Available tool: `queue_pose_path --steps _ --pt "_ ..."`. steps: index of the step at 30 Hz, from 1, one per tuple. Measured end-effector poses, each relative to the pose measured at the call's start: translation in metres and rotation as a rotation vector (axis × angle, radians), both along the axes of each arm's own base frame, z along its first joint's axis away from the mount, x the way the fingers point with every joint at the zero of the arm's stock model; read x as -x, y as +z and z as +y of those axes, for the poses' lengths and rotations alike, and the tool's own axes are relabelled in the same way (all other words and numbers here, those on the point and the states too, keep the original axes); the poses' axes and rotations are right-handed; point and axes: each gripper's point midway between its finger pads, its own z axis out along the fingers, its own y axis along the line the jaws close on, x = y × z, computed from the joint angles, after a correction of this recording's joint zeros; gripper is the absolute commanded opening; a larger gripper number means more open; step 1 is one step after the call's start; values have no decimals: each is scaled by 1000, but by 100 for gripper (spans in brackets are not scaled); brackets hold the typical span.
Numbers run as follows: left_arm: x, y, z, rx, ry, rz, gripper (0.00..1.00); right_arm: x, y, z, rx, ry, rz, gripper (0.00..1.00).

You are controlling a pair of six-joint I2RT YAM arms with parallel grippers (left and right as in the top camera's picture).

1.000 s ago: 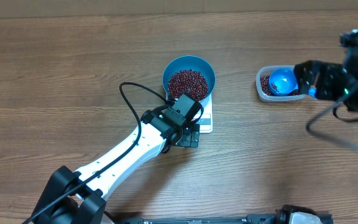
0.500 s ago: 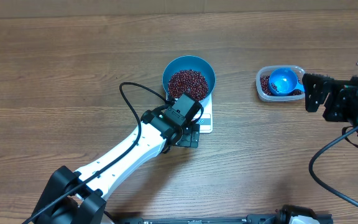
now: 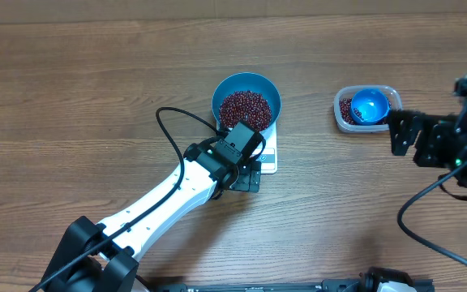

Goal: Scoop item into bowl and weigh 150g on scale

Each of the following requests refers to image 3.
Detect white digital kitchen scale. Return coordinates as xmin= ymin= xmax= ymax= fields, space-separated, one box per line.
xmin=216 ymin=119 xmax=279 ymax=175

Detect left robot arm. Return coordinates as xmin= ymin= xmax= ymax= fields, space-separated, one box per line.
xmin=33 ymin=122 xmax=266 ymax=291

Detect blue metal bowl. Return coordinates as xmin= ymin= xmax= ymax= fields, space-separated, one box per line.
xmin=212 ymin=72 xmax=282 ymax=135

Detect blue plastic measuring scoop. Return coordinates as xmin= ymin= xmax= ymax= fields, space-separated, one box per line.
xmin=350 ymin=88 xmax=391 ymax=126

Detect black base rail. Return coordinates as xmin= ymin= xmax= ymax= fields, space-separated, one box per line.
xmin=136 ymin=276 xmax=361 ymax=292

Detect red beans in bowl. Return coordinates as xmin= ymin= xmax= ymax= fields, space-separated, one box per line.
xmin=219 ymin=91 xmax=272 ymax=131

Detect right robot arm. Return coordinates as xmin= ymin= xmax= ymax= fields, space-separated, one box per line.
xmin=387 ymin=75 xmax=467 ymax=267

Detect red adzuki beans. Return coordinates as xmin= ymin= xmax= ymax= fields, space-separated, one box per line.
xmin=338 ymin=98 xmax=385 ymax=126

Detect clear plastic food container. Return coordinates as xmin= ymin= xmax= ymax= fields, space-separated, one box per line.
xmin=333 ymin=85 xmax=403 ymax=134

